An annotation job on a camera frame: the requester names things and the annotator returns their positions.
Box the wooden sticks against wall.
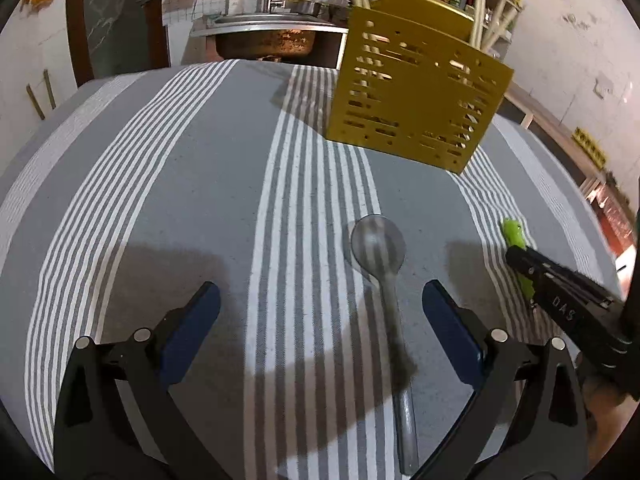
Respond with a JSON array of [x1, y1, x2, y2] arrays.
[[25, 70, 57, 121]]

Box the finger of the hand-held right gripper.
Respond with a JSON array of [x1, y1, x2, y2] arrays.
[[505, 246, 616, 309]]

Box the yellow perforated utensil holder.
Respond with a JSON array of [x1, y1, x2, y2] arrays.
[[324, 0, 516, 176]]

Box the person's right hand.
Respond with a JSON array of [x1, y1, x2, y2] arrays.
[[582, 377, 632, 413]]

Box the grey striped tablecloth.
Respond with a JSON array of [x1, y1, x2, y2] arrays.
[[0, 57, 631, 480]]

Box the kitchen counter cabinet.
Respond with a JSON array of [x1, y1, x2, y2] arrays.
[[492, 82, 616, 201]]

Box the red cloth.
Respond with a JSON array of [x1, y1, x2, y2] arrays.
[[585, 182, 640, 256]]

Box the yellow egg tray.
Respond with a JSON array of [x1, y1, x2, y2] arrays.
[[571, 127, 608, 168]]

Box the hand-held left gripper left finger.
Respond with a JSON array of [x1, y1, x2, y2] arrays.
[[52, 281, 226, 480]]

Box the wooden door with glass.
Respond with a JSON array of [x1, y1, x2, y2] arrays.
[[65, 0, 171, 86]]

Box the steel kitchen sink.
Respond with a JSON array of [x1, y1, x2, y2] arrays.
[[190, 12, 351, 61]]

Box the green plastic utensil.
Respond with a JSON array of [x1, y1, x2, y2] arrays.
[[501, 218, 536, 306]]

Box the grey plastic spoon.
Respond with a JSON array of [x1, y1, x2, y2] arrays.
[[350, 214, 421, 477]]

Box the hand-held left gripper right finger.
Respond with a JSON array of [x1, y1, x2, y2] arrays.
[[415, 280, 591, 480]]

